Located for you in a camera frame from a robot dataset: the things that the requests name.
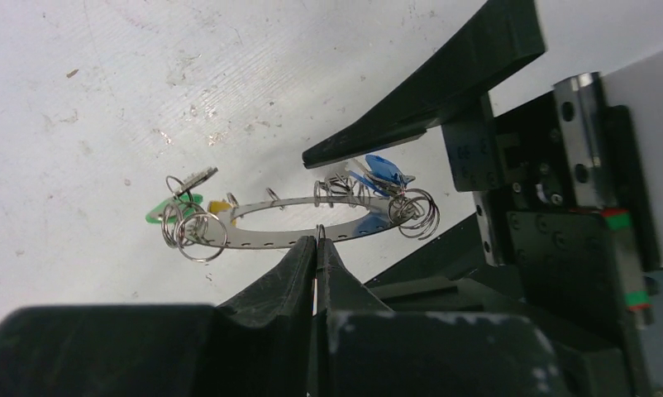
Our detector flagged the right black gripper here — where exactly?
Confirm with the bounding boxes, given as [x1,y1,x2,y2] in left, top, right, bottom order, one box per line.
[370,72,660,396]

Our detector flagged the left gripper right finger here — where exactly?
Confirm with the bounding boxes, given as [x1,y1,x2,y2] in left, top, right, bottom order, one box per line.
[317,238,569,396]

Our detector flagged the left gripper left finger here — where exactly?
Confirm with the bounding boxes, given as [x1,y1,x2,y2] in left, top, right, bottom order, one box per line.
[0,237,317,396]

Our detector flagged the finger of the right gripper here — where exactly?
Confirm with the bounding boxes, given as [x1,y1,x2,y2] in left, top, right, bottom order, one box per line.
[302,0,546,169]

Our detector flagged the blue key tags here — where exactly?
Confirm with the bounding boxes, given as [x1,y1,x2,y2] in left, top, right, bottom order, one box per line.
[348,154,416,197]

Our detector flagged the green key tag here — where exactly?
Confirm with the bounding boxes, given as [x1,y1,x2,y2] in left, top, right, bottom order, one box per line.
[145,193,203,224]

